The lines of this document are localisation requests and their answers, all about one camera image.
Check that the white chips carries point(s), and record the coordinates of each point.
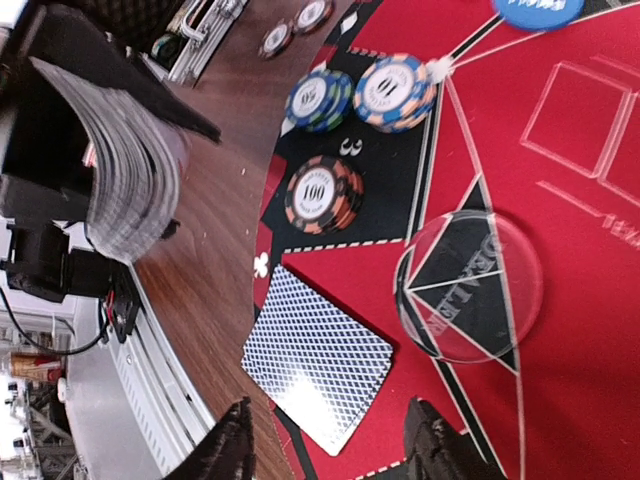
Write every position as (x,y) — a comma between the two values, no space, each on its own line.
(395,93)

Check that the blue small blind button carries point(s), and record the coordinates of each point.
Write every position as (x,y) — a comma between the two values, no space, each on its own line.
(538,15)

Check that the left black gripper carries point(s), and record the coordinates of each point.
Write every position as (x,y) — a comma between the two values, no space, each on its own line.
(42,138)

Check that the front aluminium rail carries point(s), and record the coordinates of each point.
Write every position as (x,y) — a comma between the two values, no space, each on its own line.
(132,409)

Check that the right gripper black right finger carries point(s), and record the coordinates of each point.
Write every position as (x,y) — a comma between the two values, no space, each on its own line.
(435,450)

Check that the aluminium poker case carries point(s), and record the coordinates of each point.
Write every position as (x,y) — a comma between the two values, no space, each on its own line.
(202,25)

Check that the red black chips seat three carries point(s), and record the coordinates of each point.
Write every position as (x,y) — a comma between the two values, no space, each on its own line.
(324,195)

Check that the round red black poker mat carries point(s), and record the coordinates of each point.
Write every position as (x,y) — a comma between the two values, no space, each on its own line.
(539,128)

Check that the red black chip stack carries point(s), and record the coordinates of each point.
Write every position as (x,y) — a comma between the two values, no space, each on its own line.
(276,40)

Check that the single red black chip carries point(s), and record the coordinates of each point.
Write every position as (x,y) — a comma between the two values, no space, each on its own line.
(312,15)

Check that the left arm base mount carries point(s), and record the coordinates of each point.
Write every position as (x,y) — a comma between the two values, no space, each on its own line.
(41,262)

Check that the green chips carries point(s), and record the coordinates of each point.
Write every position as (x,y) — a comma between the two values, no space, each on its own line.
(320,101)

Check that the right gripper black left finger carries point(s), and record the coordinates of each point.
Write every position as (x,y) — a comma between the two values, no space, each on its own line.
(226,452)

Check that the card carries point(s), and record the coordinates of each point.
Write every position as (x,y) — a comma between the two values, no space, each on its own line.
(320,366)

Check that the blue playing card deck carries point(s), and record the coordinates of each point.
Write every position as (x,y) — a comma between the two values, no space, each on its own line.
(137,177)

